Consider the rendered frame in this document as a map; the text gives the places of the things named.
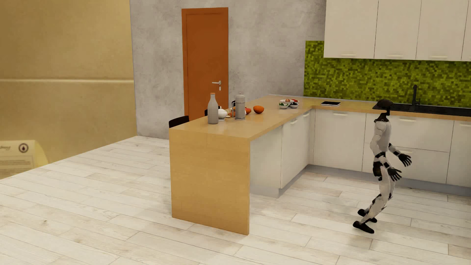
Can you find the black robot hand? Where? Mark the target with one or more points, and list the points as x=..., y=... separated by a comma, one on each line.
x=405, y=159
x=393, y=173

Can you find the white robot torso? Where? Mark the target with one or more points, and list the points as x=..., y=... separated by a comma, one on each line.
x=381, y=135

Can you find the white left robot leg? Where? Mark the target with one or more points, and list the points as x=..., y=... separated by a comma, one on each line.
x=363, y=213

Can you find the black kitchen sink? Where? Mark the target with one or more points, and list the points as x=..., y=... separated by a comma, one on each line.
x=427, y=109

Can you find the black robot head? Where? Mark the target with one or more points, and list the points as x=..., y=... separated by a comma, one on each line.
x=385, y=103

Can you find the white lower cabinets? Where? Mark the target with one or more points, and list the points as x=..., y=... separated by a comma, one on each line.
x=338, y=143

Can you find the white cabinets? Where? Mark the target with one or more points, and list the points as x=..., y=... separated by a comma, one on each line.
x=338, y=143
x=397, y=29

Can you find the black faucet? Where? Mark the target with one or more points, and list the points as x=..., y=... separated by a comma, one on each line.
x=414, y=96

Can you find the green mosaic backsplash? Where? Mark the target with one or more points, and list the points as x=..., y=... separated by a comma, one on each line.
x=382, y=79

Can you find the black tablet on counter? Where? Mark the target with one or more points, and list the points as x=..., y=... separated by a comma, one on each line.
x=330, y=103

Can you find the white bowl with food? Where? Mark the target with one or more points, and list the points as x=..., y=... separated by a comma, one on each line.
x=286, y=101

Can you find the white bowl with greens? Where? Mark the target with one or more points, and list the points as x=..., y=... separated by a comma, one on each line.
x=283, y=105

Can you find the white upper cabinets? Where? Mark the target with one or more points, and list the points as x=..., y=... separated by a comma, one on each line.
x=397, y=29

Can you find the orange bowl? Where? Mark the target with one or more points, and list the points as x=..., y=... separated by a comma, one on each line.
x=258, y=109

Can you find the wooden kitchen counter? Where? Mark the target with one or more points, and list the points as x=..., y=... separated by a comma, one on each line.
x=235, y=147

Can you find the grey french press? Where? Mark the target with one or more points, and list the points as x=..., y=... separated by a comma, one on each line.
x=240, y=106

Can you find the white teapot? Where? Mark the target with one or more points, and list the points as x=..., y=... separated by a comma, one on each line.
x=222, y=113

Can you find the grey tall bottle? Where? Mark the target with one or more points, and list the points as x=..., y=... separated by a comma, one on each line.
x=212, y=110

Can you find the orange wooden door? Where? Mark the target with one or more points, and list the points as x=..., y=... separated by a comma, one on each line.
x=205, y=60

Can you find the beige printed box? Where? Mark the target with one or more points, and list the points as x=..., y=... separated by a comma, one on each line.
x=18, y=156

